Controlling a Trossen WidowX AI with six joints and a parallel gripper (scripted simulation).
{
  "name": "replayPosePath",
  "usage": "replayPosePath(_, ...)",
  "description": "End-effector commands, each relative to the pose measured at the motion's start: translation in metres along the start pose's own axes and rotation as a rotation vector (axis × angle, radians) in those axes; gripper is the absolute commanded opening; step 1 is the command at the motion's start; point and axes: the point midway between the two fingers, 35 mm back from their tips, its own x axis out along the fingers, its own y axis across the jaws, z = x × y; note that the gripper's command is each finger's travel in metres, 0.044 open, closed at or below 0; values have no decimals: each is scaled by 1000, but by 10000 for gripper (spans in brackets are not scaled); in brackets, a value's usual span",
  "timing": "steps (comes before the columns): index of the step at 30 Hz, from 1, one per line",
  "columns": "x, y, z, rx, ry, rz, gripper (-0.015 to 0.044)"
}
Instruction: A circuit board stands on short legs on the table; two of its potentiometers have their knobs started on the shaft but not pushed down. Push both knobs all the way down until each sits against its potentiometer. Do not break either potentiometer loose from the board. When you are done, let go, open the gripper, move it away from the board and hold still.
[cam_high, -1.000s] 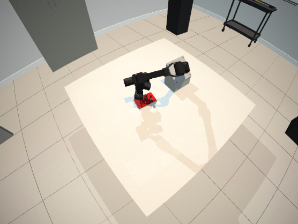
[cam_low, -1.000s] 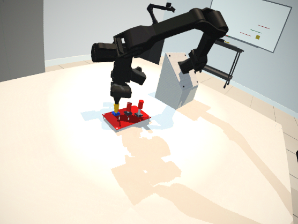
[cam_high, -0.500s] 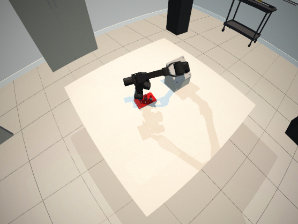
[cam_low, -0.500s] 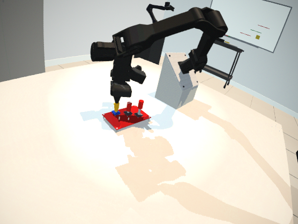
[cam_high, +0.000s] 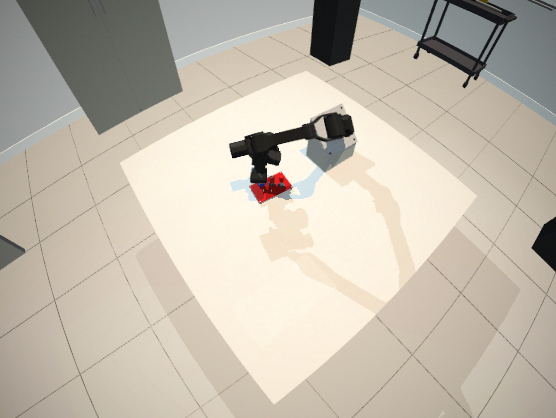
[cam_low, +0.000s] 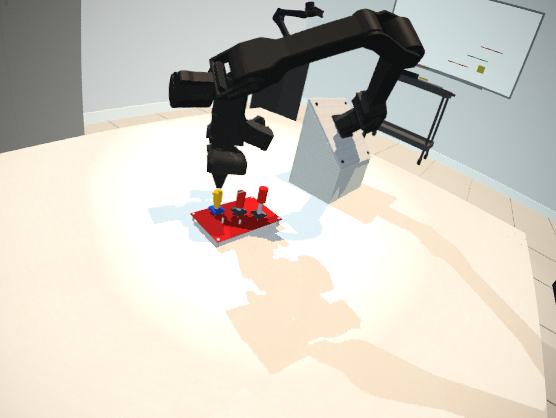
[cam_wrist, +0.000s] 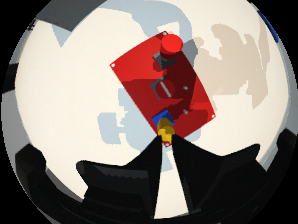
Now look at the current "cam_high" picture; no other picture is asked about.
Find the red circuit board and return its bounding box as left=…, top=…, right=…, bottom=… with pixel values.
left=249, top=172, right=293, bottom=204

